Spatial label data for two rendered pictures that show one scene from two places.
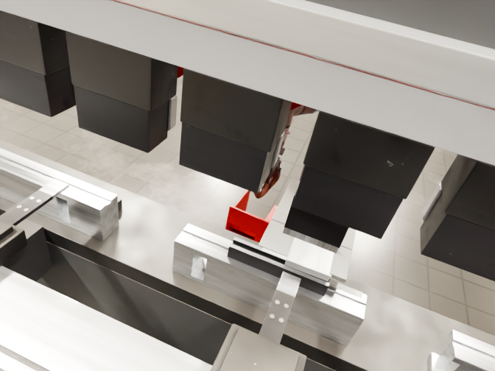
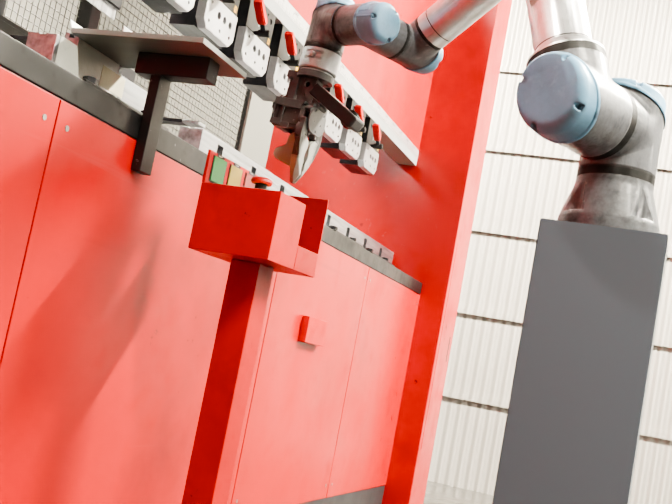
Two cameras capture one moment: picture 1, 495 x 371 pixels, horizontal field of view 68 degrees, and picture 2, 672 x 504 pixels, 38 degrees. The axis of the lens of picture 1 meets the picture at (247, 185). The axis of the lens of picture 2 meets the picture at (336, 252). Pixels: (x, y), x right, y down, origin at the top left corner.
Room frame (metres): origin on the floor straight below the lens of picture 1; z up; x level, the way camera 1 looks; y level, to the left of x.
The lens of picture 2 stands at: (1.19, -1.82, 0.51)
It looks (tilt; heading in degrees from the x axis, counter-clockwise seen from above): 6 degrees up; 96
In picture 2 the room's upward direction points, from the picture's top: 11 degrees clockwise
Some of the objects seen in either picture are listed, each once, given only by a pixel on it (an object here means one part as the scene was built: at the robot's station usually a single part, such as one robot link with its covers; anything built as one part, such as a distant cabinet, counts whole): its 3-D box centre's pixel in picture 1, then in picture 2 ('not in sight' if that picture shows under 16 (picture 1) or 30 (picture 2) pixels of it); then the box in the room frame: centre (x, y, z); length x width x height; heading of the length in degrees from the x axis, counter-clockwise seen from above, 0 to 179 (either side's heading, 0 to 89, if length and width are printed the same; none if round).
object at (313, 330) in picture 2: not in sight; (313, 331); (0.88, 0.83, 0.58); 0.15 x 0.02 x 0.07; 77
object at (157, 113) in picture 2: not in sight; (166, 115); (0.67, -0.17, 0.88); 0.14 x 0.04 x 0.22; 167
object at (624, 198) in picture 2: not in sight; (611, 205); (1.43, -0.33, 0.82); 0.15 x 0.15 x 0.10
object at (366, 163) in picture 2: not in sight; (361, 145); (0.85, 1.40, 1.25); 0.15 x 0.09 x 0.17; 77
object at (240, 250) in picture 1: (278, 265); (101, 60); (0.49, -0.09, 0.98); 0.20 x 0.03 x 0.03; 77
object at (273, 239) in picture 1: (314, 223); (160, 53); (0.63, -0.16, 1.00); 0.26 x 0.18 x 0.01; 167
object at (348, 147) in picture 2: not in sight; (343, 129); (0.81, 1.21, 1.25); 0.15 x 0.09 x 0.17; 77
